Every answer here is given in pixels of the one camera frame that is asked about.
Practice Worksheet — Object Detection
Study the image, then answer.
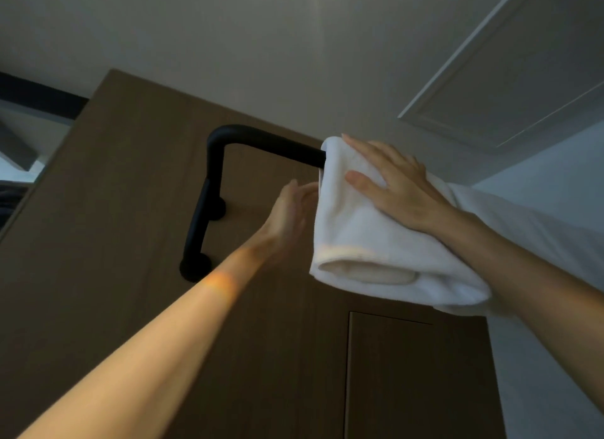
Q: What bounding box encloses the wooden back panel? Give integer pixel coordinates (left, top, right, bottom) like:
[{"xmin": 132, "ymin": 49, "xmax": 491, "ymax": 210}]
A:
[{"xmin": 0, "ymin": 68, "xmax": 506, "ymax": 439}]

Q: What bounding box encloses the black towel rail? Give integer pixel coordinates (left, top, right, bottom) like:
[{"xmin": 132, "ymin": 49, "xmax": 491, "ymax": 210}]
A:
[{"xmin": 179, "ymin": 124, "xmax": 327, "ymax": 284}]

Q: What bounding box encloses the person's left hand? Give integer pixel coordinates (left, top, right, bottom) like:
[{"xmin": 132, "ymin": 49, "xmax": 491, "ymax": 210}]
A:
[{"xmin": 258, "ymin": 179, "xmax": 320, "ymax": 260}]

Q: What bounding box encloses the white ceiling access hatch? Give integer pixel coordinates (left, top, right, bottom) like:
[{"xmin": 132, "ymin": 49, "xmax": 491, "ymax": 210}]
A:
[{"xmin": 398, "ymin": 0, "xmax": 604, "ymax": 154}]

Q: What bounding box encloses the white towel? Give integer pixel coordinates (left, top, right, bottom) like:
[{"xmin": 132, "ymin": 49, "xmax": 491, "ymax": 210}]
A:
[
  {"xmin": 309, "ymin": 135, "xmax": 494, "ymax": 318},
  {"xmin": 433, "ymin": 181, "xmax": 604, "ymax": 321}
]

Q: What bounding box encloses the person's right hand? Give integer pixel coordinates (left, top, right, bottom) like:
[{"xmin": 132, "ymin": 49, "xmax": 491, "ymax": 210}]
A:
[{"xmin": 340, "ymin": 133, "xmax": 456, "ymax": 236}]

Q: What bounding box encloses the person's left forearm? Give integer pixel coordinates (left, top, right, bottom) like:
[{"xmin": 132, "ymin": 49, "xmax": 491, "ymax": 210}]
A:
[{"xmin": 18, "ymin": 235, "xmax": 279, "ymax": 439}]

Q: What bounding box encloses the person's right forearm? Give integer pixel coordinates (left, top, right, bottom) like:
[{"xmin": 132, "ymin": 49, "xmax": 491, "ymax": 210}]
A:
[{"xmin": 433, "ymin": 212, "xmax": 604, "ymax": 414}]

